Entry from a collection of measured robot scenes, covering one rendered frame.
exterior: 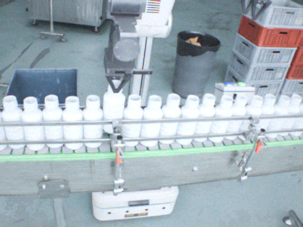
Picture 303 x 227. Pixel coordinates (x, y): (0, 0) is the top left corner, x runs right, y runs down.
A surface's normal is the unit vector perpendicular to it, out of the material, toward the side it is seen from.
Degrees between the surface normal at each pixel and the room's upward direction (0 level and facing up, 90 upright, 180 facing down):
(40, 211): 0
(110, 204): 90
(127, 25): 11
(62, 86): 90
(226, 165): 90
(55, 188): 90
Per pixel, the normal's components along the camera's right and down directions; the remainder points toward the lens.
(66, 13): -0.11, 0.55
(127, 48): 0.19, 0.67
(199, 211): 0.12, -0.82
